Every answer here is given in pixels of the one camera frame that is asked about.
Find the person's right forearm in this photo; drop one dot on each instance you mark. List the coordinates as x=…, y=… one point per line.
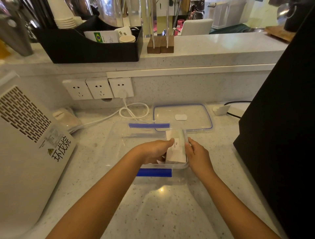
x=231, y=209

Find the person's right thumb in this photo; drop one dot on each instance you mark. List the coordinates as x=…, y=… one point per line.
x=188, y=154

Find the stack of white paper cups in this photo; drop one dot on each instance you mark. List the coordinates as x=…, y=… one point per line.
x=62, y=14

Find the small white carton box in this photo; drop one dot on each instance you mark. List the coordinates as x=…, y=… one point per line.
x=176, y=152

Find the white storage bin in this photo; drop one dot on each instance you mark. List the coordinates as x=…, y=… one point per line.
x=227, y=13

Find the white vented appliance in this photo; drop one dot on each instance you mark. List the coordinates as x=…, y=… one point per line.
x=27, y=157

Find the clear lid with blue rim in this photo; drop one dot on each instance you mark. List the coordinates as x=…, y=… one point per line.
x=194, y=115

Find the clear container with blue clips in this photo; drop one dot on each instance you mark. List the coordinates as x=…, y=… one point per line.
x=128, y=147

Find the clear plastic bag with packet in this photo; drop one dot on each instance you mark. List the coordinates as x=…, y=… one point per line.
x=65, y=119

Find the pink bottle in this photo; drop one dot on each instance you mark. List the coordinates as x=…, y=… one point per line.
x=179, y=25

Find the person's left thumb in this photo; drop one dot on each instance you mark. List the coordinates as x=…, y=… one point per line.
x=166, y=144

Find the white card with green flag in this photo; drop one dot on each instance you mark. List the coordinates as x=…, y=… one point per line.
x=105, y=37

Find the white wall socket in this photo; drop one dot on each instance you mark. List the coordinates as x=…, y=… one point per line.
x=120, y=85
x=77, y=89
x=99, y=88

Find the black organizer tray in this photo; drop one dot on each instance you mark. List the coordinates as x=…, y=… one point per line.
x=81, y=50

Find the small white adapter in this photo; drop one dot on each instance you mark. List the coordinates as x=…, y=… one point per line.
x=221, y=110

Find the person's right hand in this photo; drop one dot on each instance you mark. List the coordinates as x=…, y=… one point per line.
x=201, y=158

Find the person's left forearm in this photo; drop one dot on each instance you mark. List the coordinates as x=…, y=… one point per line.
x=98, y=199

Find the large black appliance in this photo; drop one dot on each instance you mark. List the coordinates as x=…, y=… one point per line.
x=285, y=123

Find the white chair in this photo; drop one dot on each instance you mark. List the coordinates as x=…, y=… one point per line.
x=196, y=27

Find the person's left hand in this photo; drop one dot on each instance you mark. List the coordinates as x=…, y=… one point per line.
x=151, y=150

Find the grey metal jug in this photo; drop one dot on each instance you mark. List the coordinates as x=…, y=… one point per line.
x=14, y=37

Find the wooden board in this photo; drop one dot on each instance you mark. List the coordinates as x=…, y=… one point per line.
x=279, y=33

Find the wooden base acrylic sign holder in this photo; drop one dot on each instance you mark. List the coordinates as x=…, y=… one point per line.
x=167, y=44
x=153, y=45

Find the black round machine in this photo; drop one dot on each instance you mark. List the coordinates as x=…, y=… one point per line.
x=296, y=14

